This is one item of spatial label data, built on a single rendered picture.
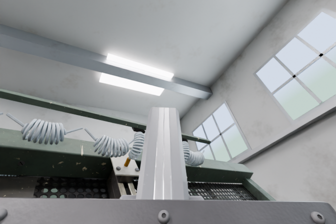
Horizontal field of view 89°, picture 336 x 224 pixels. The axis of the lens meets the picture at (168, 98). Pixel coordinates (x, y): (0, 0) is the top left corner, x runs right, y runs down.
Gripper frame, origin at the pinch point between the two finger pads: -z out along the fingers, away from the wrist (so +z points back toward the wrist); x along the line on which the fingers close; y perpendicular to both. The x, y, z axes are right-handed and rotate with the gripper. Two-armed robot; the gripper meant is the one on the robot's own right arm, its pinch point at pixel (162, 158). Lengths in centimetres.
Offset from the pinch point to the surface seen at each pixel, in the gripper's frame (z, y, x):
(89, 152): -35, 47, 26
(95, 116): -39, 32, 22
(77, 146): -36, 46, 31
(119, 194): -22, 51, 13
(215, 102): -277, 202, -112
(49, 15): -237, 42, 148
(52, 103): -36, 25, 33
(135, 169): -31, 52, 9
